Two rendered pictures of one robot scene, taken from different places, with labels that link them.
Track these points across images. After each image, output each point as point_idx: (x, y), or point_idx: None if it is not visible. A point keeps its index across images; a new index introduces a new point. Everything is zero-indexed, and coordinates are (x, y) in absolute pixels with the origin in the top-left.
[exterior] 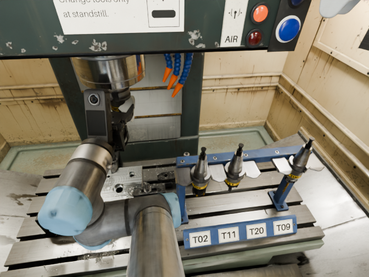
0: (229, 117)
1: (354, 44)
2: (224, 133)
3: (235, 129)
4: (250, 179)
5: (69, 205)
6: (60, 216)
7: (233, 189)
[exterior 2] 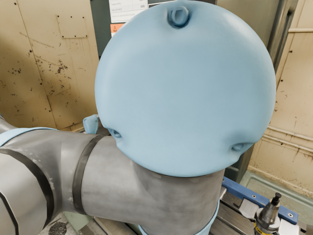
0: (296, 179)
1: None
2: (283, 192)
3: (300, 196)
4: (251, 228)
5: (90, 120)
6: (85, 121)
7: (227, 222)
